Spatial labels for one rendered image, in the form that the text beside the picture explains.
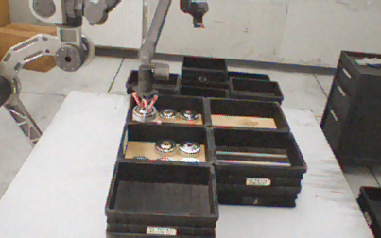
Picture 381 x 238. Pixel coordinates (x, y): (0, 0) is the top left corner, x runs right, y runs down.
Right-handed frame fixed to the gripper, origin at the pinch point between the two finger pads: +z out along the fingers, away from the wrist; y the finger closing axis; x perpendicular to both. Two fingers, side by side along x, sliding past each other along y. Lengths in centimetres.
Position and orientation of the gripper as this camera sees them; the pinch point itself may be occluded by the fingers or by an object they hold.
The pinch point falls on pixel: (145, 108)
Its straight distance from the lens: 172.7
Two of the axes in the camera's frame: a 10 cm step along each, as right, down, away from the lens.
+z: -0.6, 8.5, 5.3
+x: -7.0, 3.4, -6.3
